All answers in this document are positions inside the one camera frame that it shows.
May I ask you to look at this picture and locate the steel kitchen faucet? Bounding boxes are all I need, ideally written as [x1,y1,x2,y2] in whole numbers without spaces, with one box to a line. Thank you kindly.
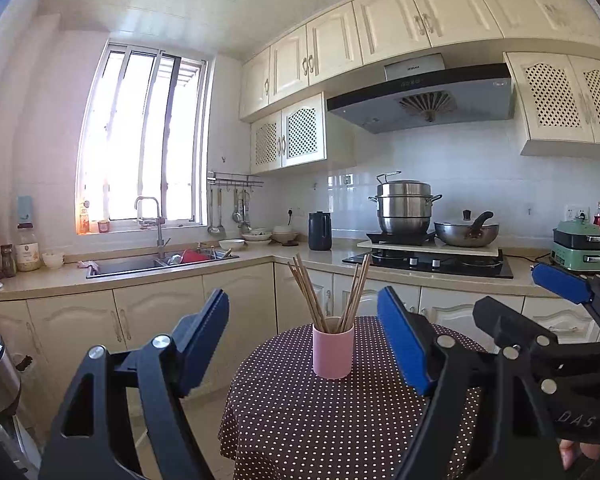
[134,196,167,260]

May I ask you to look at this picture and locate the cream lattice door cabinet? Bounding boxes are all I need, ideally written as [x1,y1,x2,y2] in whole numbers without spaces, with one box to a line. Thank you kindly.
[250,92,356,176]
[502,51,600,163]

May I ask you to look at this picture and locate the black glass gas stove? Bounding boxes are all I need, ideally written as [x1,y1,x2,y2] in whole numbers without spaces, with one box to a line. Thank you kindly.
[341,250,514,279]

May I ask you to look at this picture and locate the steel wok with lid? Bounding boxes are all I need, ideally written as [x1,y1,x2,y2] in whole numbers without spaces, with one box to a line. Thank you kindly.
[433,211,500,248]

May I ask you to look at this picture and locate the steel ladle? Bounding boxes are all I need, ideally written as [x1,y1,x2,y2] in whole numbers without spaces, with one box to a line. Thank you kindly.
[207,187,227,236]

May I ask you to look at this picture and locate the cream wall cabinets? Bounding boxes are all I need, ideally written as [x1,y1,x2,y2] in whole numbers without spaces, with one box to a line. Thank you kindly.
[237,0,600,123]

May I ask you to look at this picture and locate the steel utensil rail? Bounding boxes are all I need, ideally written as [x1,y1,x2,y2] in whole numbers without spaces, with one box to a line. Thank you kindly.
[207,171,264,191]

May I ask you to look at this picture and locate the black induction cooker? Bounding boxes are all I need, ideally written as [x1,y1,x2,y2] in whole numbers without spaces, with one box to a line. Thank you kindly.
[366,230,437,247]

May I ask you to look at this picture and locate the small dark jar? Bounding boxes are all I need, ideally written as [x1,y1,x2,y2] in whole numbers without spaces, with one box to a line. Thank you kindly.
[0,244,17,278]

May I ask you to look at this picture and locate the dark electric kettle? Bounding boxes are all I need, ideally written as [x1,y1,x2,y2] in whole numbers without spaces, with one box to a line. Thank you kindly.
[308,211,333,252]

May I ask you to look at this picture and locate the stacked steel steamer pot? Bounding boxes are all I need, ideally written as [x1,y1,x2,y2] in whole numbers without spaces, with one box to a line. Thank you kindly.
[369,171,443,235]

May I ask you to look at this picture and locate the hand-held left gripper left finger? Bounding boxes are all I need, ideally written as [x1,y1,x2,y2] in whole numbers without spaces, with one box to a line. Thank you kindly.
[40,288,231,480]

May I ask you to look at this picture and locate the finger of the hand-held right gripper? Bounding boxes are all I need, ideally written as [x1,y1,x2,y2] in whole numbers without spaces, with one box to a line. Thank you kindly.
[472,296,561,376]
[531,262,600,343]

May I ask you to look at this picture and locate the bunch of wooden chopsticks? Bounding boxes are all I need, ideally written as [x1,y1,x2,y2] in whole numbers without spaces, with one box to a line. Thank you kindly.
[287,254,372,333]

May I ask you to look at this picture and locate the pink cup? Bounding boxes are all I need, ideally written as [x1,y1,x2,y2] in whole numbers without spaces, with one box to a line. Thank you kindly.
[312,316,355,380]

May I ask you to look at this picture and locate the pale stove board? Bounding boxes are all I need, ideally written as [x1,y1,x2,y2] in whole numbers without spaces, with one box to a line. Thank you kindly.
[356,239,501,261]

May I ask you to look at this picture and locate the grey range hood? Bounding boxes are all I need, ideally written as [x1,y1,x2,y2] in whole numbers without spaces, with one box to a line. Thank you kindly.
[326,53,515,135]

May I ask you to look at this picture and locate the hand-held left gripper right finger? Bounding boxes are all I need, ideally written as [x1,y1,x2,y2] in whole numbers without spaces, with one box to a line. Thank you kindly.
[376,286,561,480]

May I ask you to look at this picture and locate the steel kitchen sink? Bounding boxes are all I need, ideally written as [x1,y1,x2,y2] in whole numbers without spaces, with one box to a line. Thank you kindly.
[86,249,240,279]

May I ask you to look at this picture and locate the green electric cooker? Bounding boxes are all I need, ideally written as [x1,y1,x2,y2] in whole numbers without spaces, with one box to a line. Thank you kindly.
[552,217,600,273]

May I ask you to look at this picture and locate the person's right hand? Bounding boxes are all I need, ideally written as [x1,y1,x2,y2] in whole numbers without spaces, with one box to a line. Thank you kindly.
[559,437,600,471]

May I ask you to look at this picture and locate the brown polka dot tablecloth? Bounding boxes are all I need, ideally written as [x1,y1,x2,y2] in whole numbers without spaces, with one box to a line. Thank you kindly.
[218,316,488,480]

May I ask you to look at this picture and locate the sliding kitchen window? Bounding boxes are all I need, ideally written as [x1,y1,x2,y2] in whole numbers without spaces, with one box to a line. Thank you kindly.
[76,40,213,233]

